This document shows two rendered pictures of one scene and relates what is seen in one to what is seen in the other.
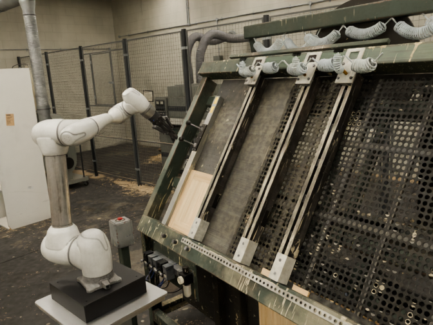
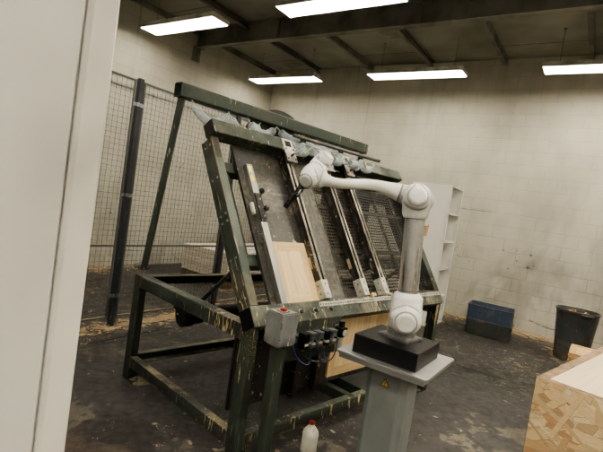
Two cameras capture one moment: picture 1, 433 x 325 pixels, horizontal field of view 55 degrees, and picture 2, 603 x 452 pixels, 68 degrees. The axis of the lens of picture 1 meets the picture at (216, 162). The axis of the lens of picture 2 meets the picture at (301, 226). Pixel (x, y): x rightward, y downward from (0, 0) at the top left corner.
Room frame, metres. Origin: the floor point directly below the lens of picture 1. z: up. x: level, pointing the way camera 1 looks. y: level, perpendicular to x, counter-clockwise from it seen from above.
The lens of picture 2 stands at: (3.03, 2.93, 1.50)
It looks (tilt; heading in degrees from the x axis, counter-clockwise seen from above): 3 degrees down; 260
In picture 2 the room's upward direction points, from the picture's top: 9 degrees clockwise
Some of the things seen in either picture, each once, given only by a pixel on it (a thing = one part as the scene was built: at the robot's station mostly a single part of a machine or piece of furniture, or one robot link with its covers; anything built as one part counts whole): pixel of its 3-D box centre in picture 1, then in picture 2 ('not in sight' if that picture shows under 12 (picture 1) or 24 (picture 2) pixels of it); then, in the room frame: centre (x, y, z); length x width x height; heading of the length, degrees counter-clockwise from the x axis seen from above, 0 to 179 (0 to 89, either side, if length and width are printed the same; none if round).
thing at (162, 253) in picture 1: (164, 271); (322, 341); (2.34, 0.36, 0.69); 0.50 x 0.14 x 0.24; 36
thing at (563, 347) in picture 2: not in sight; (573, 334); (-1.65, -2.09, 0.33); 0.52 x 0.51 x 0.65; 46
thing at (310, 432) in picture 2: not in sight; (310, 436); (2.33, 0.37, 0.10); 0.10 x 0.10 x 0.20
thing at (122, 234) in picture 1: (121, 232); (281, 327); (2.65, 0.67, 0.84); 0.12 x 0.12 x 0.18; 36
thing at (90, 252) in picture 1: (93, 251); not in sight; (1.98, 0.66, 1.01); 0.18 x 0.16 x 0.22; 68
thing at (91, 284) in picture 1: (99, 276); (402, 332); (1.97, 0.64, 0.87); 0.22 x 0.18 x 0.06; 35
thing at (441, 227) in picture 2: not in sight; (427, 253); (-0.07, -3.34, 1.03); 0.61 x 0.58 x 2.05; 46
